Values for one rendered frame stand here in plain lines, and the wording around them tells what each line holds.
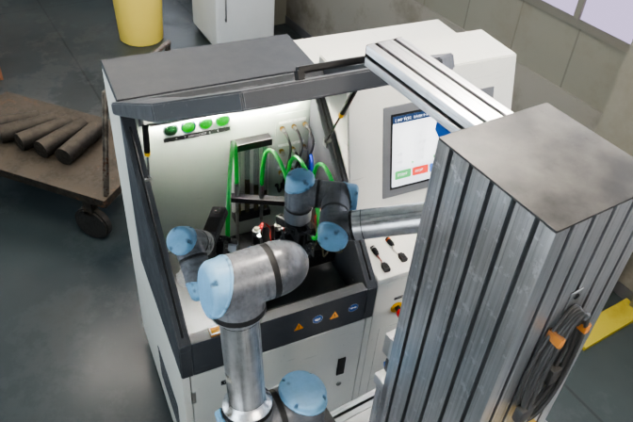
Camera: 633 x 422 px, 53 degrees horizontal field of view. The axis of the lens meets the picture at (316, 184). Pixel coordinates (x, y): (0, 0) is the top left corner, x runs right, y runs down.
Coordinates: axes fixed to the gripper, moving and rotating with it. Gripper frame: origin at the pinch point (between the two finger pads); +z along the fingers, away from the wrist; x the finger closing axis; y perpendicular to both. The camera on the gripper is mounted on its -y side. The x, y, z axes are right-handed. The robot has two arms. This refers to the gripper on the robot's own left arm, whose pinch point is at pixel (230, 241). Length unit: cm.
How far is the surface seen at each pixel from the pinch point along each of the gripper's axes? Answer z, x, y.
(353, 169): 31, 32, -28
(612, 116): 127, 134, -70
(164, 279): -2.3, -20.2, 12.0
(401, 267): 42, 48, 5
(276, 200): 33.1, 3.3, -17.6
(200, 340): 4.3, -10.0, 30.4
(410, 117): 34, 51, -47
